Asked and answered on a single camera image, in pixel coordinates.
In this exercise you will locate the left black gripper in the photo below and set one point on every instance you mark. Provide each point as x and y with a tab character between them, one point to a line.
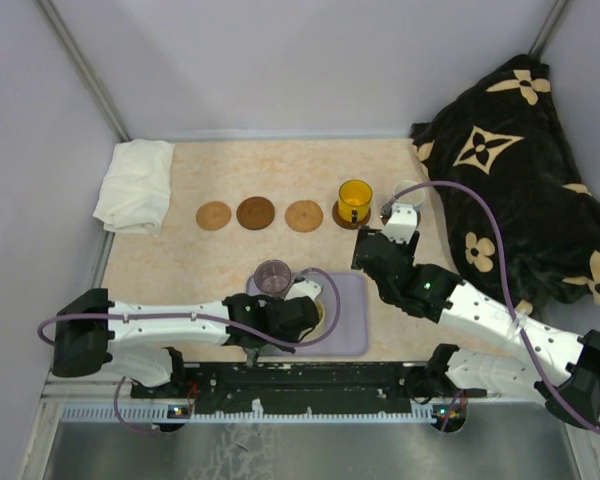
284	347

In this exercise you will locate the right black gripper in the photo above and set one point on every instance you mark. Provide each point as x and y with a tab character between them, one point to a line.
407	250

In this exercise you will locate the cream yellow mug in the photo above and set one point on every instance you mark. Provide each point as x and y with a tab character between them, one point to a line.
321	316

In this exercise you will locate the smoky purple glass mug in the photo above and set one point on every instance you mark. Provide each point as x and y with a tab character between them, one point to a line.
273	278

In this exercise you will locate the white mug blue handle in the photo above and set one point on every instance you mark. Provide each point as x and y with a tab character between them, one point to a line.
403	194

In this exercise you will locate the woven rattan coaster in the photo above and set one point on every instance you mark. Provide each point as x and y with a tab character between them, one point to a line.
304	216
213	216

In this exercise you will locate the amber yellow glass mug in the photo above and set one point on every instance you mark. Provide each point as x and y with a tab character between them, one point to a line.
354	201

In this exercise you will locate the dark wooden coaster back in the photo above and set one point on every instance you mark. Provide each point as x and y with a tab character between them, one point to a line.
385	214

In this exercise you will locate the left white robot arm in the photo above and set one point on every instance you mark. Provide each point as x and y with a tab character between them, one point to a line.
94	333

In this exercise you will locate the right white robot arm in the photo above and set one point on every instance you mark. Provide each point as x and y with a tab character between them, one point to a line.
557	369

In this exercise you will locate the grey green mug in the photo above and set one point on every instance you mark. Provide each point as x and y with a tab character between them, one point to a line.
252	356

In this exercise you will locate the black floral blanket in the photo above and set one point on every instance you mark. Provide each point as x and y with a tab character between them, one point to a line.
521	224

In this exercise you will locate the white folded cloth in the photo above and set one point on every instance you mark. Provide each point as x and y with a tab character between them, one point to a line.
135	193

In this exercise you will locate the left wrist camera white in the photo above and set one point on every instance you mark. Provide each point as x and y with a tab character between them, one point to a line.
304	288

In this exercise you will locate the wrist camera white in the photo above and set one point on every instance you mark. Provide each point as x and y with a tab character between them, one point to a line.
304	288
402	224

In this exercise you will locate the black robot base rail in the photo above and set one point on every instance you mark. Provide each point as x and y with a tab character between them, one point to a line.
331	390

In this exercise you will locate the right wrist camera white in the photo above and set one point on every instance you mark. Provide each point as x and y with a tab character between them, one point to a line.
402	224

